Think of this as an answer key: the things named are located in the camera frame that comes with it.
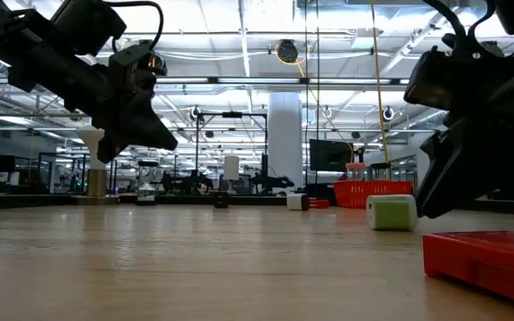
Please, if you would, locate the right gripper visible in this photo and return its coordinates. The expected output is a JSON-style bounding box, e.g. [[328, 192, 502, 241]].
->
[[402, 45, 514, 220]]

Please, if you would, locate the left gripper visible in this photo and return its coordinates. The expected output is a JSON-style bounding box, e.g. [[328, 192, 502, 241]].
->
[[91, 43, 179, 165]]

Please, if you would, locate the green and white wall charger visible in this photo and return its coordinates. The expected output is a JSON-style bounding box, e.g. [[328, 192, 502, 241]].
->
[[365, 193, 419, 232]]

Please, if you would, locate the pink sand hourglass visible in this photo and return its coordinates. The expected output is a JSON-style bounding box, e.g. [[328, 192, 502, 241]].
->
[[344, 161, 367, 182]]

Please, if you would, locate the white sand hourglass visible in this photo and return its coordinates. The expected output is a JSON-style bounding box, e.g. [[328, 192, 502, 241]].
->
[[136, 159, 160, 207]]

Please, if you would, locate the white ball on stand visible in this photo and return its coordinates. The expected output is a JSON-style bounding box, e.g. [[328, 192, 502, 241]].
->
[[74, 125, 120, 207]]

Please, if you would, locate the red flat plastic box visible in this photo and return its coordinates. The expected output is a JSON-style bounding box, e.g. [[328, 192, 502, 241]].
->
[[421, 229, 514, 311]]

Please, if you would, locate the small red plastic basket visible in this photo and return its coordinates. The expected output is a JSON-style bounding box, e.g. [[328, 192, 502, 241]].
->
[[333, 179, 414, 210]]

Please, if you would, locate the long fluorescent light strip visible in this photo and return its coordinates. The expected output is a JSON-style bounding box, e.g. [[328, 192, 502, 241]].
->
[[153, 76, 412, 86]]

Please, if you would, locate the white building column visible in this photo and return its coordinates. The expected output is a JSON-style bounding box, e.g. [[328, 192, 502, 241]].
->
[[267, 91, 304, 191]]

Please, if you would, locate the black computer monitor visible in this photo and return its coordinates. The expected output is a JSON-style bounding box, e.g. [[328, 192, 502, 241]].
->
[[309, 138, 354, 173]]

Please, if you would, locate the black robot station frame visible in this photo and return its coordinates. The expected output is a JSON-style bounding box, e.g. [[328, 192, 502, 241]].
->
[[193, 110, 269, 197]]

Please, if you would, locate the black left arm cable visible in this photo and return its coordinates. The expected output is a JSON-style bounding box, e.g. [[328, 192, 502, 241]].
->
[[103, 0, 166, 53]]

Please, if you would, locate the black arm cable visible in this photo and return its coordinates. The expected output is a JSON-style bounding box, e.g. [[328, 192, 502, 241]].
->
[[103, 0, 166, 53], [421, 0, 497, 50]]

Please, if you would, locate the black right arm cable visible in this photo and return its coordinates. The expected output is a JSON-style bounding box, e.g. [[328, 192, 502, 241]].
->
[[421, 0, 497, 50]]

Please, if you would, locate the black aluminium table frame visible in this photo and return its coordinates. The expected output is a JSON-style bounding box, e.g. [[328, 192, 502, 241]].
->
[[0, 192, 514, 216]]

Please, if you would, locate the yellow cable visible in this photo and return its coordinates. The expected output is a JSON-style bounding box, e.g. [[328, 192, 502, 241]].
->
[[369, 0, 392, 165]]

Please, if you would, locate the white and black wall charger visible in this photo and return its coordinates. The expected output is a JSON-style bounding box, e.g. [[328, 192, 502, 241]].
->
[[286, 192, 311, 211]]

